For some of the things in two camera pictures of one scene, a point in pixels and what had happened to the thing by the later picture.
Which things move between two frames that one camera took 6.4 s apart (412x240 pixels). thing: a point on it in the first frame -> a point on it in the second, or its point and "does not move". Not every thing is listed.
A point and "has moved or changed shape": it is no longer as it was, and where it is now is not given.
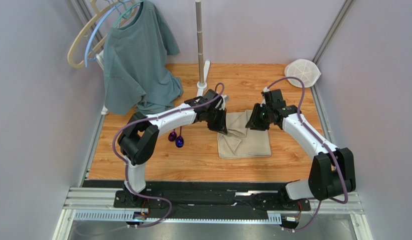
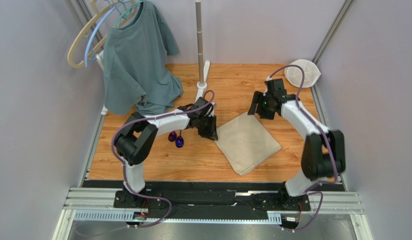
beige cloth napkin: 241,142 has moved or changed shape
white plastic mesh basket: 306,70 does not move
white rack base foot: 202,87 does not move
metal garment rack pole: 200,25 does not move
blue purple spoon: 179,141 does not move
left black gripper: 221,126 -> 211,132
